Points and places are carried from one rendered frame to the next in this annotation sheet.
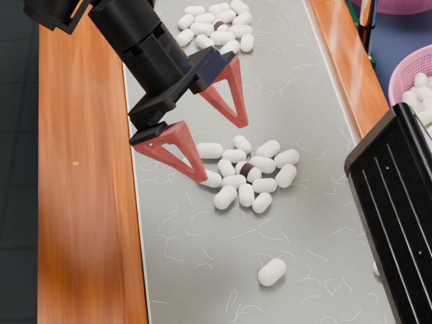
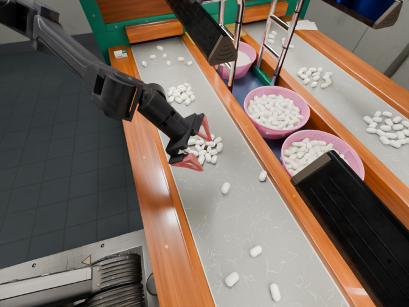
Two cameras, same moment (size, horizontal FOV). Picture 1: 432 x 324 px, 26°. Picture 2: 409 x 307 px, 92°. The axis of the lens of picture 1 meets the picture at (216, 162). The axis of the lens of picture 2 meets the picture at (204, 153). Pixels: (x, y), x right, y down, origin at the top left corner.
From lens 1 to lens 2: 0.52 m
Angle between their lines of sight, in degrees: 15
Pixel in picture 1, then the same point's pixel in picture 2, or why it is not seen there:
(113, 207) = (162, 173)
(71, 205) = (146, 175)
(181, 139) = (193, 161)
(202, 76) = (195, 128)
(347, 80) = (230, 106)
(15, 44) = not seen: hidden behind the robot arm
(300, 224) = (229, 164)
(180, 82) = (187, 134)
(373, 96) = (240, 111)
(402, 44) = (238, 89)
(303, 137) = (220, 130)
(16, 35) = not seen: hidden behind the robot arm
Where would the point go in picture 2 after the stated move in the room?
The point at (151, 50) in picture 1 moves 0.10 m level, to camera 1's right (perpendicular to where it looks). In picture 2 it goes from (171, 122) to (216, 115)
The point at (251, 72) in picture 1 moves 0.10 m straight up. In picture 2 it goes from (196, 108) to (195, 89)
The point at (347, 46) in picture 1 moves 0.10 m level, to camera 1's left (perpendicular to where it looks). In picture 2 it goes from (226, 94) to (204, 98)
